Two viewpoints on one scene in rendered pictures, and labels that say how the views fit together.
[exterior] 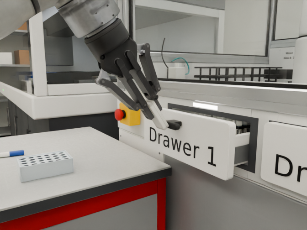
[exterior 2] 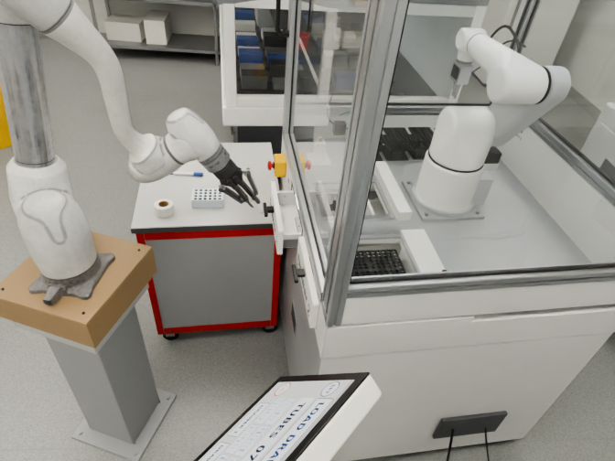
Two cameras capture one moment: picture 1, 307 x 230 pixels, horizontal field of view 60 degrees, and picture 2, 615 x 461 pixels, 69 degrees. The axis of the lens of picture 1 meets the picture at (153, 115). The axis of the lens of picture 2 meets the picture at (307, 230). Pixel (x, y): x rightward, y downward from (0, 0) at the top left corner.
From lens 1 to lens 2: 1.20 m
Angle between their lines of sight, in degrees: 36
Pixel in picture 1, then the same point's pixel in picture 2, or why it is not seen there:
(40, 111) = (229, 120)
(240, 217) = not seen: hidden behind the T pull
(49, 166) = (208, 202)
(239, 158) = (292, 244)
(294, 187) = not seen: hidden behind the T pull
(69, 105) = (255, 117)
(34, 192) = (196, 219)
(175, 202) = not seen: hidden behind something
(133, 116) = (279, 170)
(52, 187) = (206, 218)
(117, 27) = (225, 171)
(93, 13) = (210, 167)
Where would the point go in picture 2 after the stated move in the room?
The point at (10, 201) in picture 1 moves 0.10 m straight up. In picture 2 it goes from (182, 221) to (179, 200)
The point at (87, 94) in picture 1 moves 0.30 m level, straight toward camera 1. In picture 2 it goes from (275, 108) to (258, 136)
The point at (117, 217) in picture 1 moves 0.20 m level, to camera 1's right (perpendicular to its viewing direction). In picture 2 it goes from (243, 241) to (287, 259)
